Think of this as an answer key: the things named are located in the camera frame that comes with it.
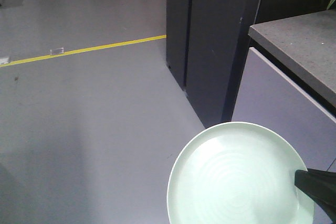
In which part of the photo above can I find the dark tall cabinet column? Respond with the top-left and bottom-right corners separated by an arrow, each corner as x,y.
166,0 -> 260,127

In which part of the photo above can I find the mint green round plate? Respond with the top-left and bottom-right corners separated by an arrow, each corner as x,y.
166,122 -> 314,223

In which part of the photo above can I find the grey right sink cabinet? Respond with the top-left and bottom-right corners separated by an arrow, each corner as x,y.
232,10 -> 335,172

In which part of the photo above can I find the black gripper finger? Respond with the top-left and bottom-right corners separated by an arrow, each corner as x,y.
295,168 -> 335,221

